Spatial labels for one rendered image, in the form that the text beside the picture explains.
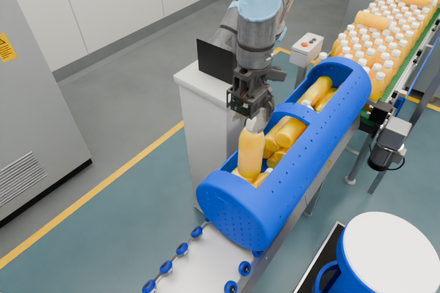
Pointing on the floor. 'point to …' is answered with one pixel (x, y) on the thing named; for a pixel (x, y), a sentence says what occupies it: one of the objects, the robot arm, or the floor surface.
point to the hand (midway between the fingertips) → (253, 123)
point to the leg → (313, 201)
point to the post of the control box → (300, 76)
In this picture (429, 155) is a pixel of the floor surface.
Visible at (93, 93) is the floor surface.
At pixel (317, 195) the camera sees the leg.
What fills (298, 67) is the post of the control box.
